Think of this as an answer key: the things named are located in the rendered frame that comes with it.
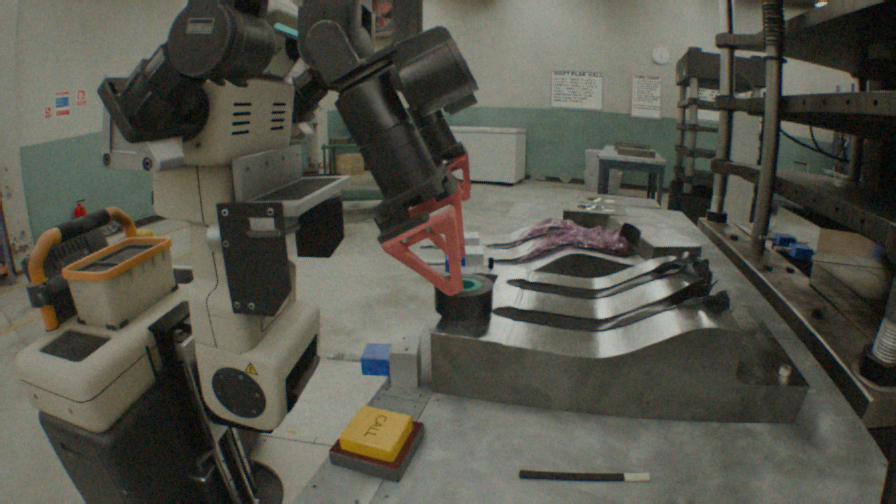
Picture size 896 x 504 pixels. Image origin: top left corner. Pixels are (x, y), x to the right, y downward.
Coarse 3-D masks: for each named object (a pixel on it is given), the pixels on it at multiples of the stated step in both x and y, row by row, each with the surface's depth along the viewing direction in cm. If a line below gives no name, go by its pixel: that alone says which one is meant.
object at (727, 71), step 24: (720, 0) 126; (720, 24) 130; (720, 72) 137; (720, 120) 141; (720, 144) 143; (720, 192) 148; (720, 216) 149; (888, 312) 45; (888, 336) 45; (864, 360) 49; (888, 360) 45; (864, 384) 47; (888, 384) 44
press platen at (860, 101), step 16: (720, 96) 137; (784, 96) 97; (800, 96) 87; (816, 96) 78; (832, 96) 71; (848, 96) 64; (864, 96) 57; (880, 96) 52; (784, 112) 101; (800, 112) 90; (816, 112) 80; (832, 112) 72; (848, 112) 65; (864, 112) 58; (880, 112) 53
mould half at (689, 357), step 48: (672, 288) 54; (432, 336) 53; (480, 336) 52; (528, 336) 52; (576, 336) 52; (624, 336) 49; (672, 336) 44; (720, 336) 42; (768, 336) 53; (432, 384) 55; (480, 384) 53; (528, 384) 51; (576, 384) 49; (624, 384) 47; (672, 384) 46; (720, 384) 44; (768, 384) 42
